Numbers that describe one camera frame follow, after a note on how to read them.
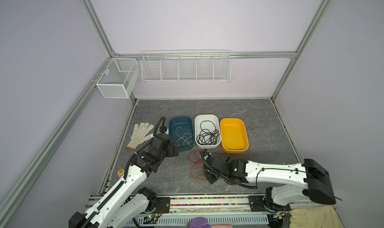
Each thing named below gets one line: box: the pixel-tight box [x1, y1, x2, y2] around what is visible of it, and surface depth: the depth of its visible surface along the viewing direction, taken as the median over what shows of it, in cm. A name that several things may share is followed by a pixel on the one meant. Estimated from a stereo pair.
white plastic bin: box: [194, 114, 222, 149], surface depth 102 cm
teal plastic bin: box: [168, 116, 195, 152], surface depth 101 cm
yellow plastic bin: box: [220, 118, 249, 154], surface depth 101 cm
